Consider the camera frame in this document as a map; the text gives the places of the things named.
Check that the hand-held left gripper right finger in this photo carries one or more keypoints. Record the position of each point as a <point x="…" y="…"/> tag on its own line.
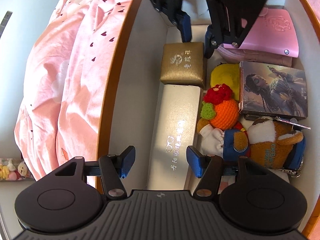
<point x="195" y="162"/>

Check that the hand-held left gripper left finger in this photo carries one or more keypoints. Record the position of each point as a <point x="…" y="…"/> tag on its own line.
<point x="127" y="160"/>

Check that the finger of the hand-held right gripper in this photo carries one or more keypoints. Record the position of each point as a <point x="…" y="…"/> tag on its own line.
<point x="185" y="27"/>
<point x="208" y="40"/>

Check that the gold gift box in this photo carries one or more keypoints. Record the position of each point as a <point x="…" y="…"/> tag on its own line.
<point x="182" y="65"/>

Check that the white glasses case box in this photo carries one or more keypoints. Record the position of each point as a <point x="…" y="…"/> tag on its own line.
<point x="175" y="130"/>

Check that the yellow plush toy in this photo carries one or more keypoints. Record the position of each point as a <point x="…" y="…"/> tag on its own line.
<point x="225" y="76"/>

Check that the pink fabric pouch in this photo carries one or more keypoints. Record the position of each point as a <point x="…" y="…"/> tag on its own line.
<point x="250" y="56"/>

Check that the pink snap card wallet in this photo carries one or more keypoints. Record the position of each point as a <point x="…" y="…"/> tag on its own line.
<point x="272" y="30"/>

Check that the orange crochet doll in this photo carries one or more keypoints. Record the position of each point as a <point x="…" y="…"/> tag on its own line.
<point x="223" y="110"/>

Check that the plush toy with blue cap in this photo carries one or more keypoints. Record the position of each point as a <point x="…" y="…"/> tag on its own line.
<point x="265" y="140"/>

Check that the figure picture card box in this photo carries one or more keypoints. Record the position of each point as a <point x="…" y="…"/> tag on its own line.
<point x="272" y="90"/>

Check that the pink printed duvet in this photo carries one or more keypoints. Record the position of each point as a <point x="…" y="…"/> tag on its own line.
<point x="70" y="80"/>

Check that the small plush toys on floor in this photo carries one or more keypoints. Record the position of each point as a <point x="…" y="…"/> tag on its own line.
<point x="15" y="168"/>

